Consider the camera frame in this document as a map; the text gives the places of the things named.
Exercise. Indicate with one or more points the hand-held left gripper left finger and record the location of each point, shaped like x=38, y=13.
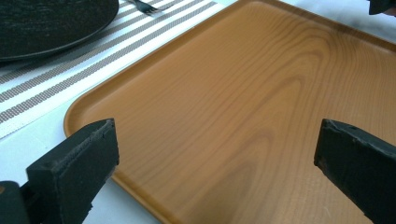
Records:
x=71, y=174

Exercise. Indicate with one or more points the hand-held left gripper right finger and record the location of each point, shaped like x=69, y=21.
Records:
x=361, y=168

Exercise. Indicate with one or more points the striped white placemat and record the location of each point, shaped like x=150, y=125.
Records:
x=71, y=71

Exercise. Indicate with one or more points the wooden tray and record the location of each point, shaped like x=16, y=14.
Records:
x=236, y=109

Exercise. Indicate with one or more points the black round plate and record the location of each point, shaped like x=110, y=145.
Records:
x=49, y=25

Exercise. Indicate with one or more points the black fork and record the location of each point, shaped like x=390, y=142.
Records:
x=146, y=6

